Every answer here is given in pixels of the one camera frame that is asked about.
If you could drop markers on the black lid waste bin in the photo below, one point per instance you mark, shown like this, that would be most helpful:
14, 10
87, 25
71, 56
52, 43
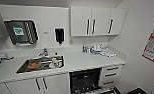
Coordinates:
137, 91

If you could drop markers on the chrome faucet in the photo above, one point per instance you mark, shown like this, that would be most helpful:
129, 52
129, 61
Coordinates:
43, 52

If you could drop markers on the narrow white drawer unit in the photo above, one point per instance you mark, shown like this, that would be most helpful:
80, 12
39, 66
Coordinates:
111, 75

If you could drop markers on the white cup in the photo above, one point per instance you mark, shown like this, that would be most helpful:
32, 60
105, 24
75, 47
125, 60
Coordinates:
56, 63

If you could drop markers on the orange item in sink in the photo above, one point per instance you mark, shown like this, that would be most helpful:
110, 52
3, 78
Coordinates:
33, 64

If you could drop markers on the stack of white bowls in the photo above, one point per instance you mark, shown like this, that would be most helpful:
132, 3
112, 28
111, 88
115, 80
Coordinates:
96, 49

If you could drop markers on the three-door white wall cabinet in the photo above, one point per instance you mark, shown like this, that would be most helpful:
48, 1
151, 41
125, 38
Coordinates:
96, 20

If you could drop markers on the white dish cloth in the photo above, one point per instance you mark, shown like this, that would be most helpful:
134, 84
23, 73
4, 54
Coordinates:
108, 53

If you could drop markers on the large wall poster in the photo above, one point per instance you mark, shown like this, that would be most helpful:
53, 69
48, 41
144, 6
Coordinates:
153, 43

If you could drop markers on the steel sink basin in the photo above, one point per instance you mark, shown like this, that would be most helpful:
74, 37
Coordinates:
39, 66

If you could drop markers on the stainless steel dishwasher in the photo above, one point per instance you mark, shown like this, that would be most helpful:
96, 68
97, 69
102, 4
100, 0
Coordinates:
84, 81

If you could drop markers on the grey paper towel dispenser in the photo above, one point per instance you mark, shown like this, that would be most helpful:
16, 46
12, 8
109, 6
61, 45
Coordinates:
21, 32

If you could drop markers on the black soap dispenser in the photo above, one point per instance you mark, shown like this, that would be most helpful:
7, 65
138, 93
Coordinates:
59, 35

